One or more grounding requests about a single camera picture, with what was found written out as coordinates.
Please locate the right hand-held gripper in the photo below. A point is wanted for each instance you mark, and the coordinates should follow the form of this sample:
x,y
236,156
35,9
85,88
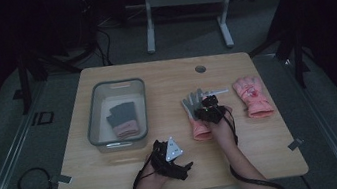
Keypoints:
x,y
211,113

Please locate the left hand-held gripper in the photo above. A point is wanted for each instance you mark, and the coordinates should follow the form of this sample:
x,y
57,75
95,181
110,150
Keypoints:
x,y
166,162

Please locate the pink ski glove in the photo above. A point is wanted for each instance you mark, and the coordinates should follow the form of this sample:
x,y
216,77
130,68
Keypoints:
x,y
254,98
199,130

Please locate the grey knit glove pink cuff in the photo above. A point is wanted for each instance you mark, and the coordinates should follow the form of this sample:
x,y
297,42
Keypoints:
x,y
123,118

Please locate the grey clear plastic bin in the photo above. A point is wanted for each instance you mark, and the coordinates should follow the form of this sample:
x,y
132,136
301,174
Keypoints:
x,y
108,137

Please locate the person's right hand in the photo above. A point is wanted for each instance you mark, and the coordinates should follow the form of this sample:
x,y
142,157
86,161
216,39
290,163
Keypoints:
x,y
224,131

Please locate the person's left hand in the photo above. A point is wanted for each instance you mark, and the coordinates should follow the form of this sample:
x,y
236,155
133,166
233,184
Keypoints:
x,y
151,179

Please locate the grey table edge clamp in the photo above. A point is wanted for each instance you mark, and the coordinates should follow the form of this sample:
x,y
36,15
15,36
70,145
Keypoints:
x,y
295,144
62,179

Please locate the black tripod stand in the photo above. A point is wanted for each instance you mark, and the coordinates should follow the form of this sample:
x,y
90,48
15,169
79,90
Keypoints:
x,y
295,52
31,71

